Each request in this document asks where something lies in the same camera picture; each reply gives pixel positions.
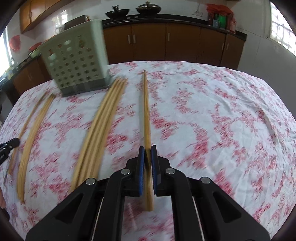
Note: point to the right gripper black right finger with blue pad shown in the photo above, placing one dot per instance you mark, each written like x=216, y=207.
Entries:
x=201, y=209

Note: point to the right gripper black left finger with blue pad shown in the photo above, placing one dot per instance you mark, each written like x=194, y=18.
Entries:
x=94, y=210

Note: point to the black other gripper tip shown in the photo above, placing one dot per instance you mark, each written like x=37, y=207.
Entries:
x=6, y=148

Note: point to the wooden chopstick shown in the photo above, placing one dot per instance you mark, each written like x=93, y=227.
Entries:
x=13, y=156
x=148, y=184
x=91, y=154
x=20, y=185

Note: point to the brown lower kitchen cabinets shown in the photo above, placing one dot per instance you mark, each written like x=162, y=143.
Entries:
x=173, y=42

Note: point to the left brown counter cabinet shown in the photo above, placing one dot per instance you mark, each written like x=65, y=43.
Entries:
x=32, y=74

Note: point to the white red floral tablecloth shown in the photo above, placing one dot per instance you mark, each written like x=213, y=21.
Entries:
x=208, y=121

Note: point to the red bag at left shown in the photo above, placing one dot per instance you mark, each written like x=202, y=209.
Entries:
x=15, y=43

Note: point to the green perforated utensil basket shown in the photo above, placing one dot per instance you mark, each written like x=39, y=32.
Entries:
x=77, y=59

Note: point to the black wok left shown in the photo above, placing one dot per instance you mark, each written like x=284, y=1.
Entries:
x=117, y=13

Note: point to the red bags on counter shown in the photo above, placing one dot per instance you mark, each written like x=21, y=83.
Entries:
x=221, y=17

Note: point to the window with grille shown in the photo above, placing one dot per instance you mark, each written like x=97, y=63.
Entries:
x=281, y=31

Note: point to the black lidded pot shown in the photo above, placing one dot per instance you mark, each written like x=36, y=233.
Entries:
x=148, y=9

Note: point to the brown upper wall cabinet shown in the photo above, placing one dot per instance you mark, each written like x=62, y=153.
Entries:
x=35, y=11

